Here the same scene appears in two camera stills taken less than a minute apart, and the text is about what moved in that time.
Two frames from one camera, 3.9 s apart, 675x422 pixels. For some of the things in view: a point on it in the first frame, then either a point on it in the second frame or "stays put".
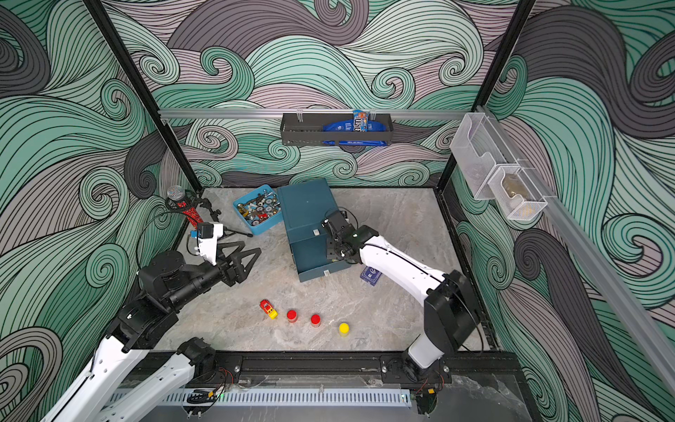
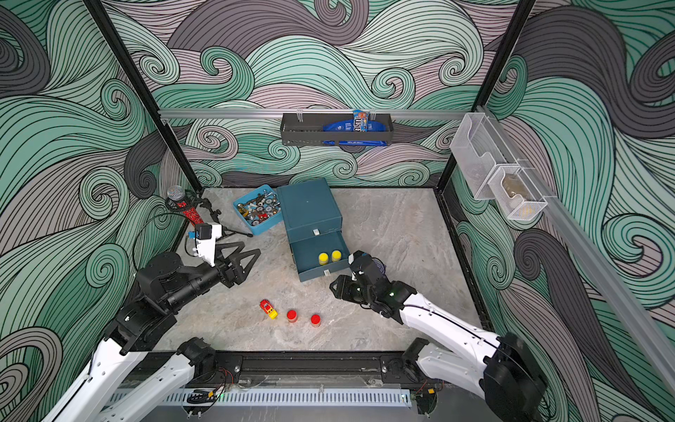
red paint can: x=292 y=316 stays put
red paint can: x=315 y=320 stays put
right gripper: x=336 y=244 → x=345 y=286
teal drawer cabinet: x=303 y=206 stays put
